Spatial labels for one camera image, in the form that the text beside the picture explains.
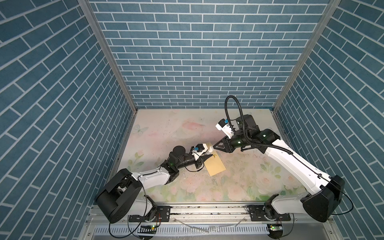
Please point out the right aluminium corner post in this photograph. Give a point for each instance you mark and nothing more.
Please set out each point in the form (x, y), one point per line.
(318, 30)

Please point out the aluminium corner post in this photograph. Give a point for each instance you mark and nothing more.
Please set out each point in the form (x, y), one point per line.
(93, 22)
(318, 30)

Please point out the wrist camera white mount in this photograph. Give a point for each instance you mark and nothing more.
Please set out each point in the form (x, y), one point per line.
(224, 126)
(200, 150)

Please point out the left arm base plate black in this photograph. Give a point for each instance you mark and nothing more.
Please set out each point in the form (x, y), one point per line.
(160, 214)

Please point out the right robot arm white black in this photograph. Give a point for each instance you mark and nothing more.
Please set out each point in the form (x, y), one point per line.
(323, 192)

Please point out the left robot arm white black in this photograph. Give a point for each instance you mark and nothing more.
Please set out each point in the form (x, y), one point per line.
(120, 196)

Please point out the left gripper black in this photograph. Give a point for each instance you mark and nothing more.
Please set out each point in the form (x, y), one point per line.
(199, 162)

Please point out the white slotted cable duct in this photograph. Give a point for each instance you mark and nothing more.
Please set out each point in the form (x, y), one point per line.
(180, 230)

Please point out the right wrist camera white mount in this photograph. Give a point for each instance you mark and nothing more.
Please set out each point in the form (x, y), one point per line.
(224, 126)

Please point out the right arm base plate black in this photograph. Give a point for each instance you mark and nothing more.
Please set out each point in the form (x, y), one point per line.
(260, 213)

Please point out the controller board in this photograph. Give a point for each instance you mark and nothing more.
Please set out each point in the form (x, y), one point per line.
(274, 228)
(147, 230)

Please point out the left aluminium corner post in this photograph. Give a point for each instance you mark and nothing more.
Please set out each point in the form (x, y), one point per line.
(93, 22)

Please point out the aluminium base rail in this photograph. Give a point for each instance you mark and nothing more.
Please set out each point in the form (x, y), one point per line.
(202, 213)

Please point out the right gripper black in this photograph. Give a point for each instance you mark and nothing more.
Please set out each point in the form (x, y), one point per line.
(223, 141)

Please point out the left controller board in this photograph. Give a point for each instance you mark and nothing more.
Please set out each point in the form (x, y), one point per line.
(147, 230)

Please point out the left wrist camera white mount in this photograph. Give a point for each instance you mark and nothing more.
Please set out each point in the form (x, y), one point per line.
(200, 150)

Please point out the right controller board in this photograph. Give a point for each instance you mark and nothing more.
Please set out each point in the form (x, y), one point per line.
(274, 228)

